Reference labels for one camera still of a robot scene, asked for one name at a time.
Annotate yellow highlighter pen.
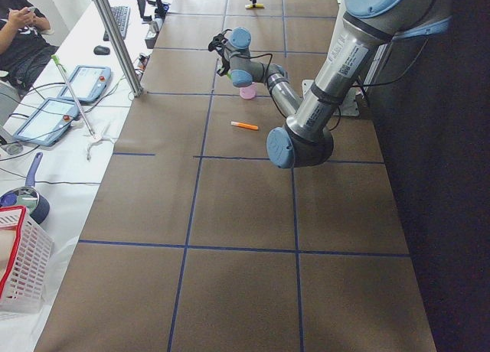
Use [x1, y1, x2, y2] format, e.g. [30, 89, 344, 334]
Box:
[245, 3, 265, 10]

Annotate orange highlighter pen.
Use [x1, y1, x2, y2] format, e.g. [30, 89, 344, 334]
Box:
[230, 121, 259, 131]

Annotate pink mesh pen holder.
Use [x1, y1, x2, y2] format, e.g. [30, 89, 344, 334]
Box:
[240, 83, 256, 99]

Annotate small steel cup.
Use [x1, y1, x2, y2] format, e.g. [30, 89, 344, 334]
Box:
[149, 18, 163, 34]

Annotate black keyboard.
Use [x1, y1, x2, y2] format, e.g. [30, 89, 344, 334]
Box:
[111, 5, 131, 40]

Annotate black computer mouse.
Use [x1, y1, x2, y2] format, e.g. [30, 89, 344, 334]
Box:
[93, 45, 111, 56]

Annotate far teach pendant tablet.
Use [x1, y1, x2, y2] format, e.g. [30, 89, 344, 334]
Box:
[61, 65, 112, 105]

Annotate teach pendant tablet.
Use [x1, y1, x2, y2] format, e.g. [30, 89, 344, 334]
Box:
[61, 65, 112, 105]
[13, 98, 79, 147]

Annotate long metal grabber stick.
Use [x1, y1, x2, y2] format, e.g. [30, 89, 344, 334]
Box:
[51, 54, 96, 138]

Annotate near teach pendant tablet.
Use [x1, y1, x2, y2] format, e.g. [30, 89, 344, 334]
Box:
[13, 98, 79, 147]

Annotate seated person black shirt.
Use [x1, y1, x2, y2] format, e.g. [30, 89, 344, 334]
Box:
[1, 0, 58, 91]

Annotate blue saucepan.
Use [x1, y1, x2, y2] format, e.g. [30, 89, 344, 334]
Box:
[1, 152, 50, 224]

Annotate white plastic basket red rim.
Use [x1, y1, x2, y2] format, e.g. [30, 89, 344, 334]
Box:
[1, 206, 54, 319]

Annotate black camera cable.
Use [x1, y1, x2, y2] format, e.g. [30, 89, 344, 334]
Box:
[214, 28, 275, 100]

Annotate aluminium frame post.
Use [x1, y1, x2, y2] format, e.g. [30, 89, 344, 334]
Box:
[92, 0, 143, 97]

